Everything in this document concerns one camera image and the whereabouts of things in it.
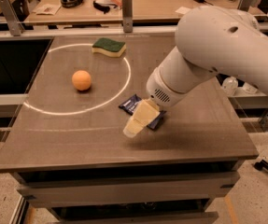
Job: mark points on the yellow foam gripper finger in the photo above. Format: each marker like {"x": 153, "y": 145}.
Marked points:
{"x": 146, "y": 111}
{"x": 133, "y": 127}

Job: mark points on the blue rxbar blueberry wrapper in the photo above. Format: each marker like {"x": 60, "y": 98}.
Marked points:
{"x": 130, "y": 105}

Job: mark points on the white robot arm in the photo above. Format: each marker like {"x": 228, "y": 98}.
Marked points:
{"x": 208, "y": 41}

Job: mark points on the orange fruit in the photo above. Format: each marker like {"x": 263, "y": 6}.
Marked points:
{"x": 81, "y": 80}

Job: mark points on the green yellow sponge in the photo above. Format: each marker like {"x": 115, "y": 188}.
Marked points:
{"x": 109, "y": 47}

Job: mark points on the clear plastic bottle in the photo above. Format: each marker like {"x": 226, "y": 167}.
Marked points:
{"x": 229, "y": 85}

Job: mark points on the lower cabinet drawer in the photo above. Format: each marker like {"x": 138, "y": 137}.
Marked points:
{"x": 180, "y": 218}

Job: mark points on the cabinet drawer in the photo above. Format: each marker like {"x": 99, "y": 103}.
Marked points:
{"x": 180, "y": 218}
{"x": 141, "y": 189}

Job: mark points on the upper cabinet drawer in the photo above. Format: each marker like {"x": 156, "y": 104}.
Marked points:
{"x": 141, "y": 189}

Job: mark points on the white paper sheet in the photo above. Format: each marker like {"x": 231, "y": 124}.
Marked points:
{"x": 182, "y": 10}

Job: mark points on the black sunglasses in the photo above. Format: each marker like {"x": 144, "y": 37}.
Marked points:
{"x": 104, "y": 6}

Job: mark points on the small printed card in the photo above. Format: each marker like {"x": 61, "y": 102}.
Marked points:
{"x": 47, "y": 9}

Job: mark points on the middle metal bracket post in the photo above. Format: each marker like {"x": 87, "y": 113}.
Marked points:
{"x": 127, "y": 16}

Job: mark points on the left metal bracket post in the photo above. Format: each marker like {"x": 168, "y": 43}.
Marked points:
{"x": 14, "y": 25}

